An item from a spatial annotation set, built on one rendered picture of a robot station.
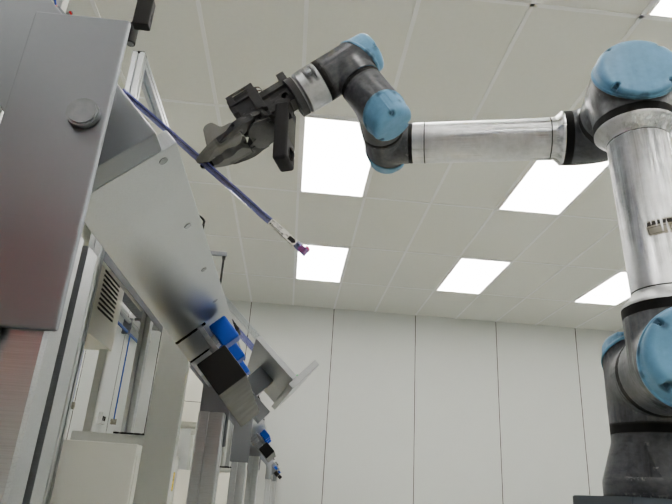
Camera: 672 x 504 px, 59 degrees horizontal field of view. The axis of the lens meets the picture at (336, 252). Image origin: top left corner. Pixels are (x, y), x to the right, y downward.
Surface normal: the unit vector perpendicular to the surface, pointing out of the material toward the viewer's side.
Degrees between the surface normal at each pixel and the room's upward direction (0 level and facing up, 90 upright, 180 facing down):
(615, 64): 83
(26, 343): 90
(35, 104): 90
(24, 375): 90
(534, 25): 180
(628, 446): 72
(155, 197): 138
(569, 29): 180
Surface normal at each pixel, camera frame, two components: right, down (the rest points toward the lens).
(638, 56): -0.17, -0.50
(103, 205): 0.62, 0.74
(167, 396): 0.19, -0.36
